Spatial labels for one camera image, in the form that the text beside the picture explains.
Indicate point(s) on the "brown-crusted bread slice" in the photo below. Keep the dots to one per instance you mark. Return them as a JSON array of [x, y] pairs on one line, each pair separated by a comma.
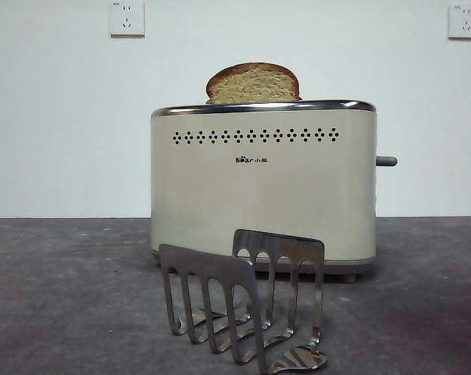
[[254, 86]]

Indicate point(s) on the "cream toaster with chrome top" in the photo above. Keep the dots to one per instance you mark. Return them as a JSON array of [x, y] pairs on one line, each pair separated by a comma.
[[258, 203]]

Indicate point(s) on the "grey toaster lever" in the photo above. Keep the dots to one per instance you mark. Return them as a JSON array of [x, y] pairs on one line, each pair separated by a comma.
[[387, 161]]

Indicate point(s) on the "white wall socket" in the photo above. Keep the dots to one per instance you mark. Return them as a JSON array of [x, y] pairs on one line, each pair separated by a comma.
[[127, 19], [462, 21]]

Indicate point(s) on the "stainless steel toast rack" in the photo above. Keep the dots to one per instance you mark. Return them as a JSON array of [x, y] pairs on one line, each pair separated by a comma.
[[204, 261]]

